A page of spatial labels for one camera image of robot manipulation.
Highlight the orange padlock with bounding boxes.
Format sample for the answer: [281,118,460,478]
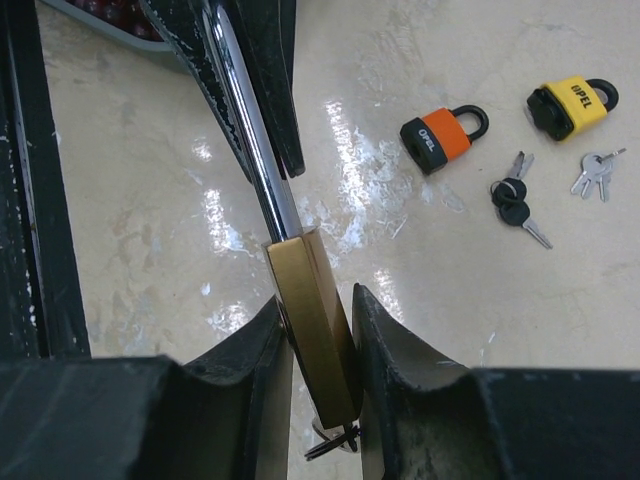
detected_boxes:
[400,105,489,176]

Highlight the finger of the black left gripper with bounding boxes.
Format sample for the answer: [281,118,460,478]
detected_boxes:
[140,0,260,183]
[227,0,305,178]

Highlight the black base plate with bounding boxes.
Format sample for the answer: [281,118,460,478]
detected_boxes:
[1,1,91,360]

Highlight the silver keys of yellow padlock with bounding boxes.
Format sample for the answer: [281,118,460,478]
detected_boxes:
[570,148,627,203]

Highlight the silver keys of brass padlock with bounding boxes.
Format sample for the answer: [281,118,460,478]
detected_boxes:
[304,417,361,461]

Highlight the yellow padlock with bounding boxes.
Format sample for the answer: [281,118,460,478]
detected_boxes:
[526,75,619,142]

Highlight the brass padlock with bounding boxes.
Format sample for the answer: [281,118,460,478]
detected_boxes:
[202,1,363,428]

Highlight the grey fruit tray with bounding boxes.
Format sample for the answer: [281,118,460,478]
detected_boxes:
[42,0,188,74]

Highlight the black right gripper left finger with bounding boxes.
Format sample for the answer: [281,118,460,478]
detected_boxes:
[1,300,292,479]

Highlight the dark grape bunch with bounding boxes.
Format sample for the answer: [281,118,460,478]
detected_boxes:
[67,0,162,42]

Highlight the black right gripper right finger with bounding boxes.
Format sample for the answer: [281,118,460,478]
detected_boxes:
[352,285,639,479]

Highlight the black-headed keys of orange padlock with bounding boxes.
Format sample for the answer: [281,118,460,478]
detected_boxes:
[490,151,553,250]

